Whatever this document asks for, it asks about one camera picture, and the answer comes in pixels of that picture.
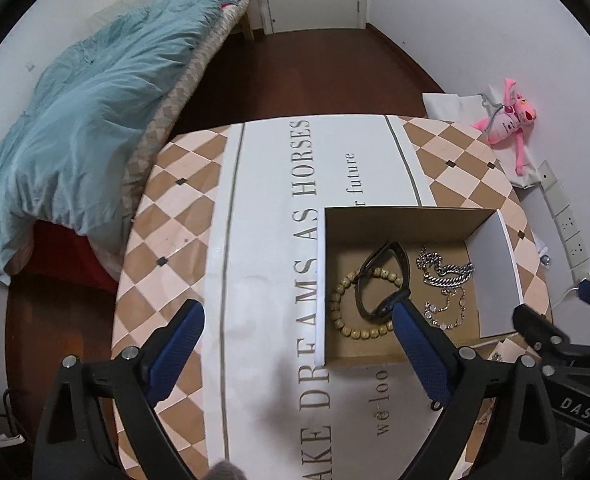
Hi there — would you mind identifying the silver crystal bracelet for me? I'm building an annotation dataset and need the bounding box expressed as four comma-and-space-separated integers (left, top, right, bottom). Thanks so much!
422, 286, 469, 332

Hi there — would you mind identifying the black wristband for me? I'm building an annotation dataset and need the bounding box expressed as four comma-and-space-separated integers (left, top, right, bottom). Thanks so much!
353, 240, 411, 324

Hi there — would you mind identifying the white cardboard box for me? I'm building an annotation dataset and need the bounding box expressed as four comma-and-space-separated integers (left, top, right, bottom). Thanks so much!
315, 206, 525, 366

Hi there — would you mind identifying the checkered printed tablecloth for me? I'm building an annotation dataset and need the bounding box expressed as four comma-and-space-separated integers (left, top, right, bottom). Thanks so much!
112, 115, 549, 479

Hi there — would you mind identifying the pink panther plush toy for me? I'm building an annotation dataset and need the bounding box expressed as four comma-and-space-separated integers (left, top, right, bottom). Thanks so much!
473, 78, 537, 177

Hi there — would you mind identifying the teal duvet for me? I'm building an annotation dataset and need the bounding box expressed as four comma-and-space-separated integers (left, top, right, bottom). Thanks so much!
0, 0, 247, 283

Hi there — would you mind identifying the white cloth covered stool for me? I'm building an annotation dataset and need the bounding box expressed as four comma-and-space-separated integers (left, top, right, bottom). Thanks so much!
422, 87, 542, 188

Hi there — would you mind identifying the bed with patterned mattress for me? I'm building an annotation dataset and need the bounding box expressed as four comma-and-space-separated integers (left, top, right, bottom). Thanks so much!
86, 0, 256, 281

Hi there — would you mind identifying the white charging cable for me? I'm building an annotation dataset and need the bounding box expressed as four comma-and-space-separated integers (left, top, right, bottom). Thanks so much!
549, 268, 590, 311

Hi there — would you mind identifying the wooden bead bracelet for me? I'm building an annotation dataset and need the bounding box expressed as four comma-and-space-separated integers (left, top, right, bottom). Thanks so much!
329, 265, 408, 340

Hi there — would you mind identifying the chunky silver chain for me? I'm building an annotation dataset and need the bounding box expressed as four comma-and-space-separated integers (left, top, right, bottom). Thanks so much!
415, 246, 476, 291

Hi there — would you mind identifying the white wall power strip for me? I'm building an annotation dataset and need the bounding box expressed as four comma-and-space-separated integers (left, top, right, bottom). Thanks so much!
537, 162, 590, 283

